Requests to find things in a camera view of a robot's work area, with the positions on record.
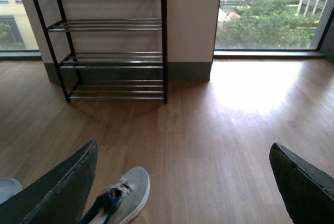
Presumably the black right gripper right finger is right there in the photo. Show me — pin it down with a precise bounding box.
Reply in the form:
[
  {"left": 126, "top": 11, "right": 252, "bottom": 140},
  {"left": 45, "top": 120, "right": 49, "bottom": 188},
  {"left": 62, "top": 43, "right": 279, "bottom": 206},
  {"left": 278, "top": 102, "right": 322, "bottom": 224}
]
[{"left": 269, "top": 143, "right": 333, "bottom": 223}]

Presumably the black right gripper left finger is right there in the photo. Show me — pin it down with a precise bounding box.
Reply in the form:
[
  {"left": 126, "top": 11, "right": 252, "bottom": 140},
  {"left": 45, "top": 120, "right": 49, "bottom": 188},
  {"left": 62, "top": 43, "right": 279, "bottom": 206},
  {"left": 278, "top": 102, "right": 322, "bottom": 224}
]
[{"left": 1, "top": 140, "right": 98, "bottom": 223}]

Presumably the grey sneaker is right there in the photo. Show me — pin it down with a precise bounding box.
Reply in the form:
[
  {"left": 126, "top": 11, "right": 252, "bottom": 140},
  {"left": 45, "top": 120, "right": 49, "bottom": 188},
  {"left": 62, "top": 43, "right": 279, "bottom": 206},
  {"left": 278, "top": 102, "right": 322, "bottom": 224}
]
[{"left": 79, "top": 167, "right": 150, "bottom": 223}]

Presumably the black metal shoe rack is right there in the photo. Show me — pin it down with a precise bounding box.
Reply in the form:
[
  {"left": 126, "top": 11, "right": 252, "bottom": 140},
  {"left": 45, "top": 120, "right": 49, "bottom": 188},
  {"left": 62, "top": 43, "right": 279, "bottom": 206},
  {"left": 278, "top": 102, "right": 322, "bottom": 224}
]
[{"left": 32, "top": 0, "right": 168, "bottom": 102}]

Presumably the light blue slipper right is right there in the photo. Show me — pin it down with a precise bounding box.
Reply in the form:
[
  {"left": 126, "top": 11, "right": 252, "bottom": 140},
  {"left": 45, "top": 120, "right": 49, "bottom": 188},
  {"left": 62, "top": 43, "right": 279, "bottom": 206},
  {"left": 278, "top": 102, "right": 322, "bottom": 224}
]
[{"left": 0, "top": 178, "right": 23, "bottom": 204}]

